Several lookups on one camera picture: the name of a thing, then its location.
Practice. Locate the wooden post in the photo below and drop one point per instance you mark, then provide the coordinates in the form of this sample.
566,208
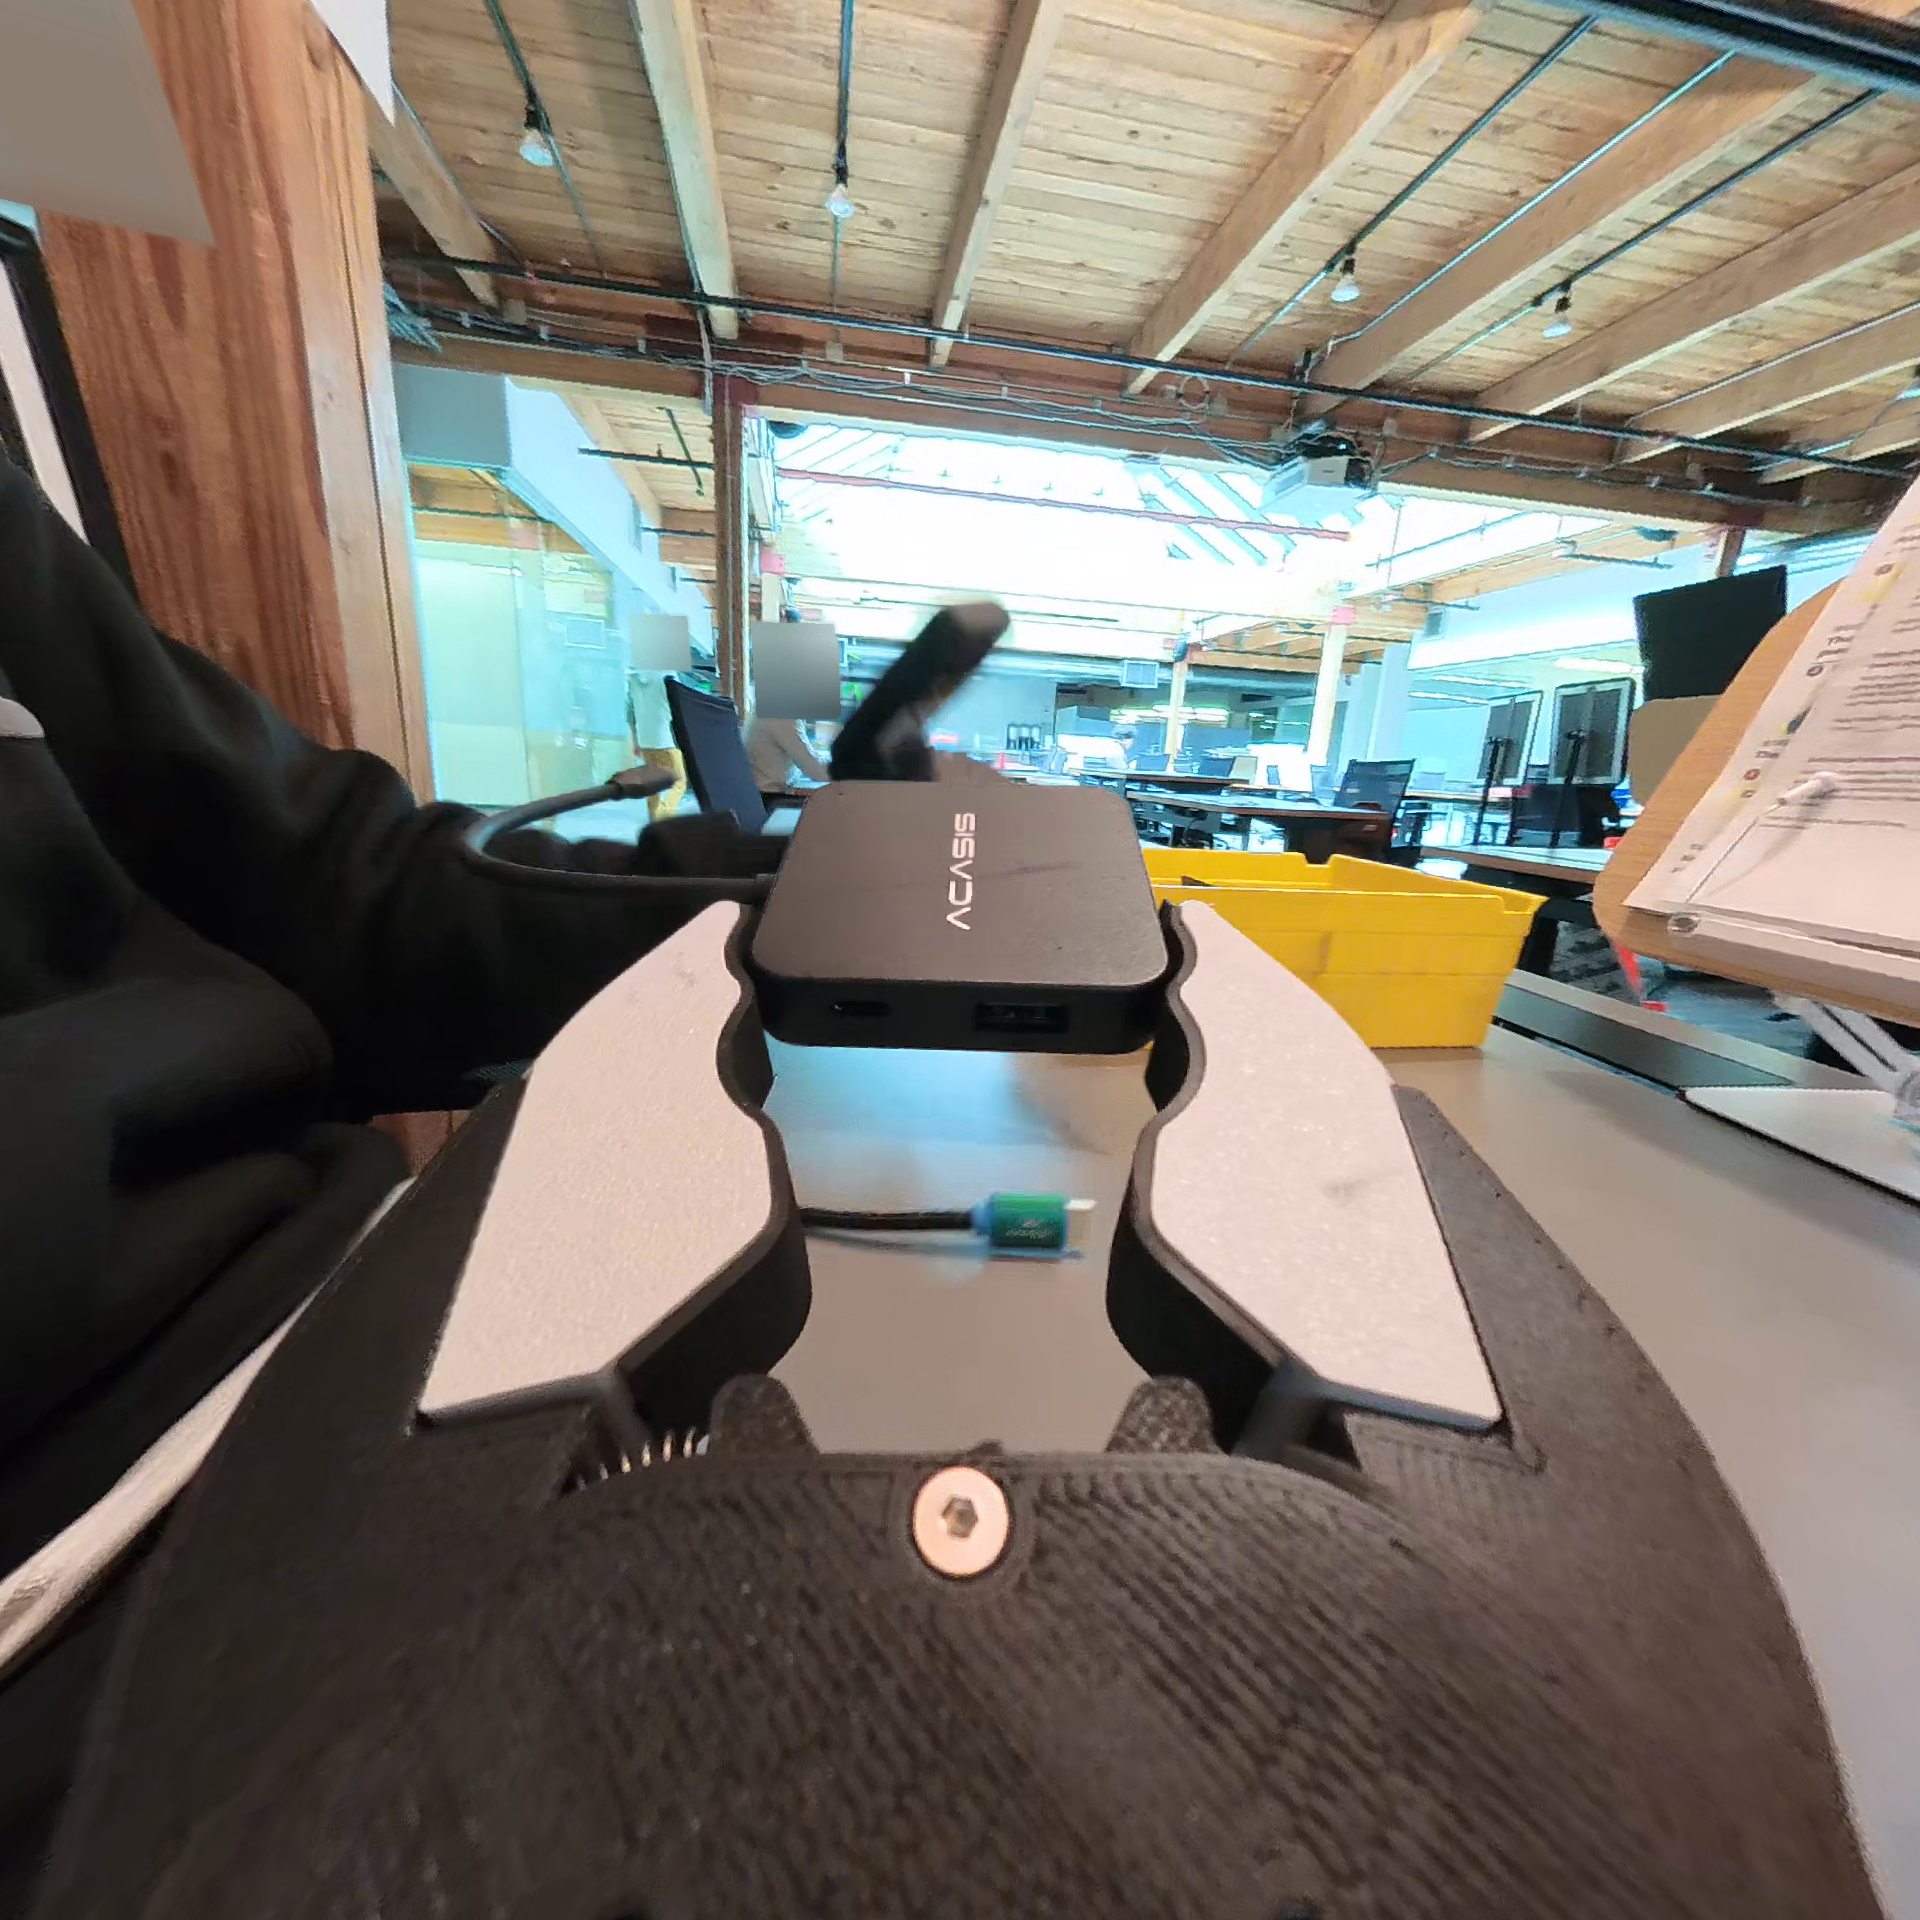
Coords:
255,451

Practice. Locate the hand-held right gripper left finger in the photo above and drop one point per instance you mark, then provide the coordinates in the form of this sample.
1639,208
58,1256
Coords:
600,1171

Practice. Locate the large black monitor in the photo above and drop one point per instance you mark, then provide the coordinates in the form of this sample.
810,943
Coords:
1711,639

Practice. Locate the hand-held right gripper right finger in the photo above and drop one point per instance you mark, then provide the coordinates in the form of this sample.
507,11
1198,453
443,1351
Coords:
1306,1186

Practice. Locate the yellow plastic bin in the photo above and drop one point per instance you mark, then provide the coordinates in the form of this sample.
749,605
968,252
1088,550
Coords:
1349,932

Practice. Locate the plain white paper sheet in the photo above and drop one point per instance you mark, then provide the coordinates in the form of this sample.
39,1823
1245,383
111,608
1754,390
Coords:
89,106

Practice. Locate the wooden document stand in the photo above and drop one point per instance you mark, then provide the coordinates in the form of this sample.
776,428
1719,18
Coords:
1635,855

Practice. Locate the dark blurred object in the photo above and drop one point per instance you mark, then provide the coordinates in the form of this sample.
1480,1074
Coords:
917,692

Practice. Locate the monitor on floor stand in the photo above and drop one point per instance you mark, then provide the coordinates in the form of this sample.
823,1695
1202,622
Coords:
1594,727
1509,735

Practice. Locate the ceiling projector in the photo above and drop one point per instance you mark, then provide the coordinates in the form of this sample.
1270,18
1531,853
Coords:
1317,475

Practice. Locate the clipboard with papers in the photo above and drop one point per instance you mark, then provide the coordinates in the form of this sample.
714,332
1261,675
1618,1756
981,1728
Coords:
1829,750

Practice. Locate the black framed board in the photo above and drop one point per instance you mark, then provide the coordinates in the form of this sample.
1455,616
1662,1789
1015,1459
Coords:
67,421

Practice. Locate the black hub box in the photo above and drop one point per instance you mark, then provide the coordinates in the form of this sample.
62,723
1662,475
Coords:
960,901

